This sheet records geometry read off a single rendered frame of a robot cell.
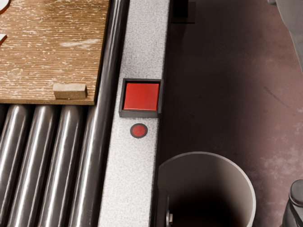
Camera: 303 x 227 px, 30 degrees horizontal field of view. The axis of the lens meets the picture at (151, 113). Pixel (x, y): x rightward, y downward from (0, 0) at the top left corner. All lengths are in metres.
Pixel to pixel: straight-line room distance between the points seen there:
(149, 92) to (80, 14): 0.24
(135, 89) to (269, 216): 1.01
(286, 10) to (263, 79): 1.90
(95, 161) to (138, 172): 0.08
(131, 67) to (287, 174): 1.04
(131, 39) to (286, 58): 1.25
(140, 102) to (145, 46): 0.14
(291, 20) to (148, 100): 0.71
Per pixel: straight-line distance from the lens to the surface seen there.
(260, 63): 2.26
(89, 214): 0.93
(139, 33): 1.13
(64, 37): 1.12
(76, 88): 1.00
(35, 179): 0.98
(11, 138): 1.03
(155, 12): 1.17
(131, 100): 1.01
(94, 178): 0.95
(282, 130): 2.09
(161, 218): 1.00
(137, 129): 0.99
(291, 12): 0.31
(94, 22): 1.14
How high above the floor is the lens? 1.75
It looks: 56 degrees down
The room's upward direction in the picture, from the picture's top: 7 degrees counter-clockwise
